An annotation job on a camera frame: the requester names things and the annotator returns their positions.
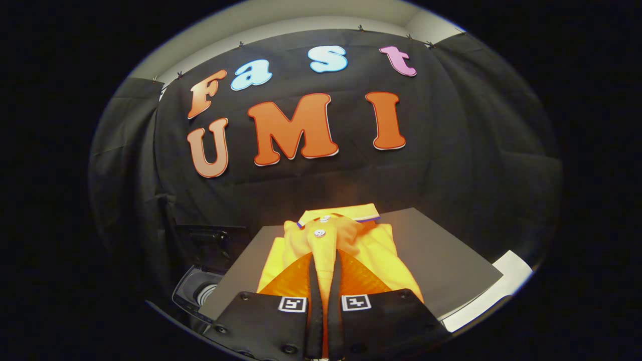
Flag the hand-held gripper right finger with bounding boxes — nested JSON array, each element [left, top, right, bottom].
[[327, 249, 449, 361]]

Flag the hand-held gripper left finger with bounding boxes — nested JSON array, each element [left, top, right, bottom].
[[203, 251, 324, 361]]

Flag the grey washing machine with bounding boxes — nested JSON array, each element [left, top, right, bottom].
[[172, 265, 226, 334]]

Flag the dark transparent washing machine lid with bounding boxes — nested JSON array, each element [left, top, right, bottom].
[[176, 224, 251, 274]]

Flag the yellow polo shirt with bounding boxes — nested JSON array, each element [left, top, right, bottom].
[[257, 203, 424, 359]]

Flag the white board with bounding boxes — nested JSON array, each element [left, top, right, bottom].
[[440, 250, 533, 332]]

